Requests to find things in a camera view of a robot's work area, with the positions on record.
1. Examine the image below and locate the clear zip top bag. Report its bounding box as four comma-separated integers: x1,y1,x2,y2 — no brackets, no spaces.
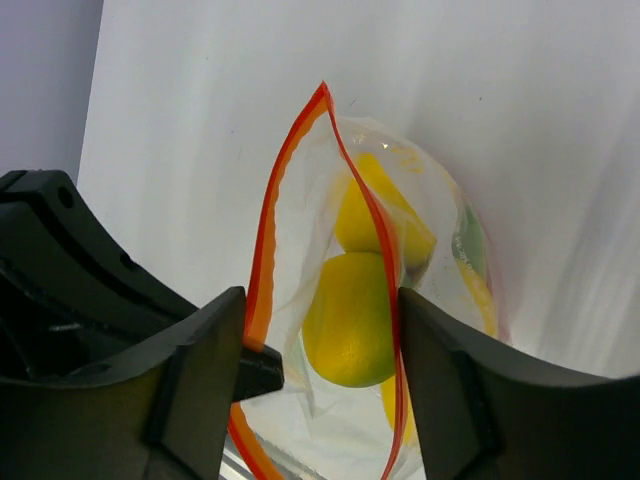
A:
229,84,509,479

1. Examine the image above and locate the yellow orange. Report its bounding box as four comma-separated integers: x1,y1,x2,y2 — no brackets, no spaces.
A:
302,252,395,388

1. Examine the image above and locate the yellow lemon front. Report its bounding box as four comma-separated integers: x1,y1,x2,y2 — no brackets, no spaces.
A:
334,153,436,268

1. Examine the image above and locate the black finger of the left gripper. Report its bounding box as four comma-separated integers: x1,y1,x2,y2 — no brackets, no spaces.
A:
1,170,284,402

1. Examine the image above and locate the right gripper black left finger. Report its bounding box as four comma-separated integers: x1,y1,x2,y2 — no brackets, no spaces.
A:
1,287,245,479

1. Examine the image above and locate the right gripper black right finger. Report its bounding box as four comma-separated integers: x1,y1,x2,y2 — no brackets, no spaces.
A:
399,288,639,479

